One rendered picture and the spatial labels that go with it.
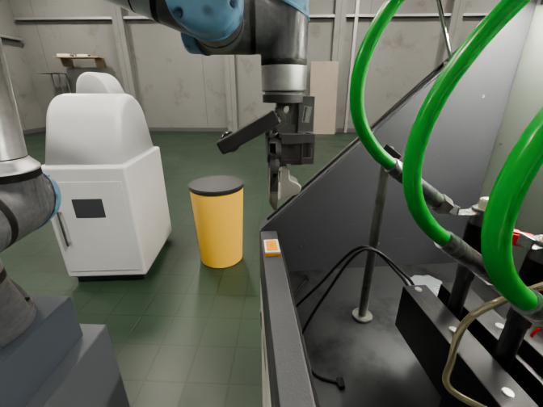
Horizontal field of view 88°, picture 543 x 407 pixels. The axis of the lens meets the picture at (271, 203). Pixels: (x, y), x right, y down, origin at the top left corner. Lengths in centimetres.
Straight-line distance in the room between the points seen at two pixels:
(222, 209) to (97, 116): 95
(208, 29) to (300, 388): 40
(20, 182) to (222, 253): 166
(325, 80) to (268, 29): 861
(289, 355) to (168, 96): 970
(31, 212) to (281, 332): 48
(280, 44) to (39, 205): 51
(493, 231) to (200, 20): 30
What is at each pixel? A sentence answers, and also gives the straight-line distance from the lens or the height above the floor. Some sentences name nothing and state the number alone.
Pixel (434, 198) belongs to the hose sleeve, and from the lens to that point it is 37.
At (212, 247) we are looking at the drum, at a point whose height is 19.
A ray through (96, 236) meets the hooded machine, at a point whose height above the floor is 38.
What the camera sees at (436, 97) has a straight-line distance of 24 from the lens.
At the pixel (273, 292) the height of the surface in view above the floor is 95.
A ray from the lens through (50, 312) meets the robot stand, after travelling 66.
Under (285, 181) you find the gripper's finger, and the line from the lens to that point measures 52.
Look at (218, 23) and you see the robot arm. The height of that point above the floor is 132.
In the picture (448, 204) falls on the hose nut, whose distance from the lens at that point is 38.
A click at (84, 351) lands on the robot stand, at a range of 70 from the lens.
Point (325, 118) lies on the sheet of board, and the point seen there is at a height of 46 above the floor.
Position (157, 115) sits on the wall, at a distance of 1012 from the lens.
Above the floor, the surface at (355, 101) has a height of 125.
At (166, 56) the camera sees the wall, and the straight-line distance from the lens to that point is 995.
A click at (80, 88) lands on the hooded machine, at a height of 128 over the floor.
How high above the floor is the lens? 126
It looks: 22 degrees down
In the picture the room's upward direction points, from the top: straight up
